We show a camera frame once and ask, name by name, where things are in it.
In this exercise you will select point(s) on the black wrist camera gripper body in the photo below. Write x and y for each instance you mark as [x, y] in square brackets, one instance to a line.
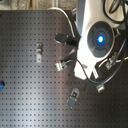
[65, 39]

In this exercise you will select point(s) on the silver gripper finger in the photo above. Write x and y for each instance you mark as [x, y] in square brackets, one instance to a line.
[73, 97]
[60, 65]

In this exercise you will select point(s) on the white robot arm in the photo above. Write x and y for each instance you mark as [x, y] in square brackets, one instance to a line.
[96, 21]

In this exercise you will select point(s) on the black perforated breadboard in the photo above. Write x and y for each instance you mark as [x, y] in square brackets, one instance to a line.
[35, 94]

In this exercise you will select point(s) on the silver connector right upper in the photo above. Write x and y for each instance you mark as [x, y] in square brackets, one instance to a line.
[110, 63]

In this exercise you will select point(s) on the blue object at edge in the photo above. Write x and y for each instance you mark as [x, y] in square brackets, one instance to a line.
[1, 85]

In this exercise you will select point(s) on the metal cable clip fixture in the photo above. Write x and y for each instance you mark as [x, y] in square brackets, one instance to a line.
[39, 51]

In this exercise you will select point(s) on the grey cable connector plug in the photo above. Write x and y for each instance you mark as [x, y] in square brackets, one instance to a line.
[100, 88]

